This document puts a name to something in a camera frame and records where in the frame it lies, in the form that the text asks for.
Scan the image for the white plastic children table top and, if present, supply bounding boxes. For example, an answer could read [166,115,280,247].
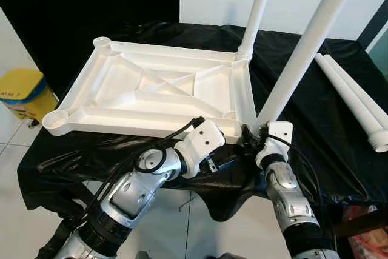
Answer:
[41,36,258,146]

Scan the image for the white plastic table leg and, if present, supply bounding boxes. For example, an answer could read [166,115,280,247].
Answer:
[323,53,388,135]
[256,0,364,129]
[235,0,278,62]
[314,53,388,153]

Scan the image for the black plastic table cover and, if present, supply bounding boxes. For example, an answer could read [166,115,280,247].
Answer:
[17,21,388,222]

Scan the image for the pink plastic bag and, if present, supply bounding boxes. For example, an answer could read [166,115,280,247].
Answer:
[343,206,388,259]

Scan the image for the black door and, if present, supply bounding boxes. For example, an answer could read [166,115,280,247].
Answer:
[0,0,181,90]

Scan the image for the yellow bin with blue band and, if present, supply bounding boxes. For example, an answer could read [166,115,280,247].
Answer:
[0,68,60,127]

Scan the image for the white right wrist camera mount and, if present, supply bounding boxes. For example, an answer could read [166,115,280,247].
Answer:
[255,121,295,170]

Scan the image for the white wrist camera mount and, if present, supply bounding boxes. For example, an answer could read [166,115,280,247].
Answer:
[176,119,228,180]
[255,121,295,170]

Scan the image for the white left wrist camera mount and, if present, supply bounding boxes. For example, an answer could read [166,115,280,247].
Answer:
[176,119,228,180]

